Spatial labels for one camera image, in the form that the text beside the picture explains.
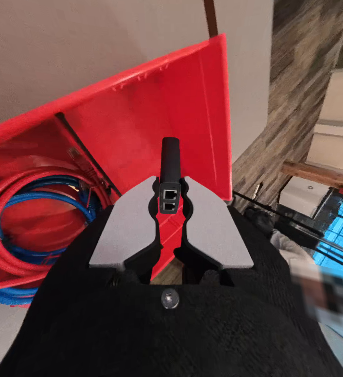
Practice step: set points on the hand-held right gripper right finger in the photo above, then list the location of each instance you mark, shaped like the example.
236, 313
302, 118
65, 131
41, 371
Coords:
215, 232

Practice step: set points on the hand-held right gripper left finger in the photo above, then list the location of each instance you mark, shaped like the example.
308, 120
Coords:
127, 229

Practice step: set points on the black network switch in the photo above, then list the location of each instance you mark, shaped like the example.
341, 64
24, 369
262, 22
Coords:
170, 165

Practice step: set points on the red plastic bin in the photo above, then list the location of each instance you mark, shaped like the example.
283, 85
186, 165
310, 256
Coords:
159, 117

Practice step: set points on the grey desk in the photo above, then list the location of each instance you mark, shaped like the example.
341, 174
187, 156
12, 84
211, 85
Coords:
71, 44

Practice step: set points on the black bin divider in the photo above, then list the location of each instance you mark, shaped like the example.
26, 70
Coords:
71, 130

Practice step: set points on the blue-lit window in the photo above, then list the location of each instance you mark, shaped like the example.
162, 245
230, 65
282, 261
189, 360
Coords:
342, 232

